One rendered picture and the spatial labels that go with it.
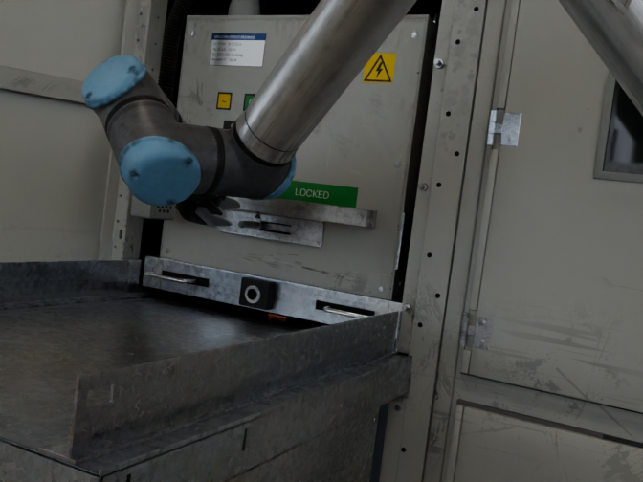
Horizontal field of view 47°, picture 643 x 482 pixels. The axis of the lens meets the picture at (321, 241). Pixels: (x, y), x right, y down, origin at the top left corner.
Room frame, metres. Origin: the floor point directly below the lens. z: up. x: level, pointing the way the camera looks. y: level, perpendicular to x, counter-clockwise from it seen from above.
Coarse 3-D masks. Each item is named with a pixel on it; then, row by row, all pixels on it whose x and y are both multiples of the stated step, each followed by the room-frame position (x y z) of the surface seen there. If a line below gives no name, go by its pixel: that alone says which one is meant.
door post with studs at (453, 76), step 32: (448, 0) 1.17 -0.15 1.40; (480, 0) 1.14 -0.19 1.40; (448, 32) 1.16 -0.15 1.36; (448, 64) 1.16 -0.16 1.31; (448, 96) 1.15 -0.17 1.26; (448, 128) 1.15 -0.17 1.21; (448, 160) 1.15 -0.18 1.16; (448, 192) 1.15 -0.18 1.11; (416, 224) 1.17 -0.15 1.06; (448, 224) 1.14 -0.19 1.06; (416, 256) 1.17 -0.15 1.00; (448, 256) 1.14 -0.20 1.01; (416, 288) 1.16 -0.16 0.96; (416, 320) 1.16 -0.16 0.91; (416, 352) 1.15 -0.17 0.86; (416, 384) 1.15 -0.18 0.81; (416, 416) 1.15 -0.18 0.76; (416, 448) 1.14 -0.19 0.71; (416, 480) 1.14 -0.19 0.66
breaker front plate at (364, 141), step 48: (192, 48) 1.43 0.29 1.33; (384, 48) 1.25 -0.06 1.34; (192, 96) 1.43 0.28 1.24; (240, 96) 1.38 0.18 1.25; (384, 96) 1.25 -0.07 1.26; (336, 144) 1.28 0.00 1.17; (384, 144) 1.24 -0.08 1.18; (384, 192) 1.24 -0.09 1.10; (192, 240) 1.41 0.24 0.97; (240, 240) 1.36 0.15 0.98; (288, 240) 1.31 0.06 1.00; (336, 240) 1.27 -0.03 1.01; (384, 240) 1.23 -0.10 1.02; (336, 288) 1.27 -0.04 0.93; (384, 288) 1.23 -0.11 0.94
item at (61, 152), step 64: (0, 0) 1.33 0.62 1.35; (64, 0) 1.39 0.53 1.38; (128, 0) 1.43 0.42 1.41; (0, 64) 1.34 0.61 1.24; (64, 64) 1.40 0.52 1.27; (0, 128) 1.34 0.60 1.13; (64, 128) 1.41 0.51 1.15; (0, 192) 1.35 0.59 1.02; (64, 192) 1.41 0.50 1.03; (0, 256) 1.36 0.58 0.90; (64, 256) 1.42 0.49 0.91
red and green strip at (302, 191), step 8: (296, 184) 1.31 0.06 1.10; (304, 184) 1.31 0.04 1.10; (312, 184) 1.30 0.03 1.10; (320, 184) 1.29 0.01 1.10; (288, 192) 1.32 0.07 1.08; (296, 192) 1.31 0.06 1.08; (304, 192) 1.31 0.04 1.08; (312, 192) 1.30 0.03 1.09; (320, 192) 1.29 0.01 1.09; (328, 192) 1.28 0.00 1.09; (336, 192) 1.28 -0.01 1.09; (344, 192) 1.27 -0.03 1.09; (352, 192) 1.26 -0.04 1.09; (296, 200) 1.31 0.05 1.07; (304, 200) 1.30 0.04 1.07; (312, 200) 1.30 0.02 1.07; (320, 200) 1.29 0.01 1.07; (328, 200) 1.28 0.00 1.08; (336, 200) 1.28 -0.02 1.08; (344, 200) 1.27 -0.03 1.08; (352, 200) 1.26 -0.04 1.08
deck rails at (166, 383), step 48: (0, 288) 1.16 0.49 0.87; (48, 288) 1.24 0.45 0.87; (96, 288) 1.34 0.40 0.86; (288, 336) 0.85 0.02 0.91; (336, 336) 0.97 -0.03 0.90; (384, 336) 1.12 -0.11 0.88; (96, 384) 0.58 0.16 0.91; (144, 384) 0.63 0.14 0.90; (192, 384) 0.70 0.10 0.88; (240, 384) 0.77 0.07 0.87; (288, 384) 0.87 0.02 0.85; (96, 432) 0.59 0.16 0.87; (144, 432) 0.64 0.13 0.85
